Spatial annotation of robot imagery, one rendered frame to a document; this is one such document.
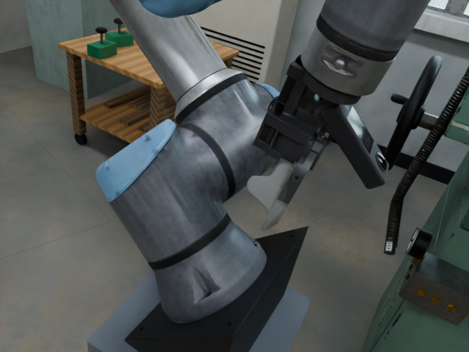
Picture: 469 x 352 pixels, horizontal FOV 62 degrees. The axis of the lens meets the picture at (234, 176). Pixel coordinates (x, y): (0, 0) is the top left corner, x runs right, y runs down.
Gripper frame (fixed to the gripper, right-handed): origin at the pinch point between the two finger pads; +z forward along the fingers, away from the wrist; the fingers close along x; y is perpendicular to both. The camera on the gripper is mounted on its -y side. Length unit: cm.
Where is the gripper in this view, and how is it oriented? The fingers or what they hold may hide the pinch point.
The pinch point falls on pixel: (285, 201)
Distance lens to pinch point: 57.6
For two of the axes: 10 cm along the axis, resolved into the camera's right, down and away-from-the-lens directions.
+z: -2.9, 6.9, 6.6
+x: -4.3, 5.3, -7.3
